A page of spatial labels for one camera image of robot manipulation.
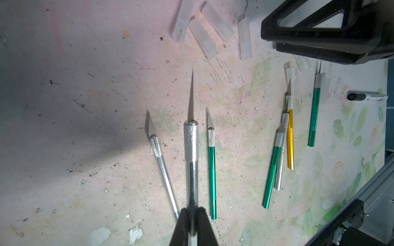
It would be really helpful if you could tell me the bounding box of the yellow carving knife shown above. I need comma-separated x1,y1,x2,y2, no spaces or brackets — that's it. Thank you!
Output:
286,79,294,170

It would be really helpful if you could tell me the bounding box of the dark green carving knife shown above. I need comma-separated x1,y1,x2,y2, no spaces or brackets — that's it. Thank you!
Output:
262,125,283,209

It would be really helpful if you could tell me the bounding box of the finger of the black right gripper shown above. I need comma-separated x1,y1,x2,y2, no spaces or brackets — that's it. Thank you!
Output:
276,42,394,65
261,1,369,42

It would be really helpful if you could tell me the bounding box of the green knife row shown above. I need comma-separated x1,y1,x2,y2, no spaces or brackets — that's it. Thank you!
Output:
206,109,217,220

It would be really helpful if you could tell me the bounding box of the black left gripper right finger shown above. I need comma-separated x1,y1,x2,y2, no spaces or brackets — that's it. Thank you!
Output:
197,207,218,246

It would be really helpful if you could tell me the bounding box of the silver carving knife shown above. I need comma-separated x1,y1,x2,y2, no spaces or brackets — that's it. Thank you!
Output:
274,109,289,191

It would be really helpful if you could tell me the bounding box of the aluminium front rail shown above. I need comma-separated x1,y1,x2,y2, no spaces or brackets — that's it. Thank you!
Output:
307,153,394,246

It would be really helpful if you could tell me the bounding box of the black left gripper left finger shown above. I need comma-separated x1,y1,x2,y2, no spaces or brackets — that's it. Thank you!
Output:
169,208,189,246

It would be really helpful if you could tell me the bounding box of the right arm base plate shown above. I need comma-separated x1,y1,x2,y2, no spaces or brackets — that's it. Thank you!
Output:
306,199,364,246

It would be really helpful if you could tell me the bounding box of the black marker pen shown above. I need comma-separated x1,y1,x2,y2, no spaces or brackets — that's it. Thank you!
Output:
347,92,388,101

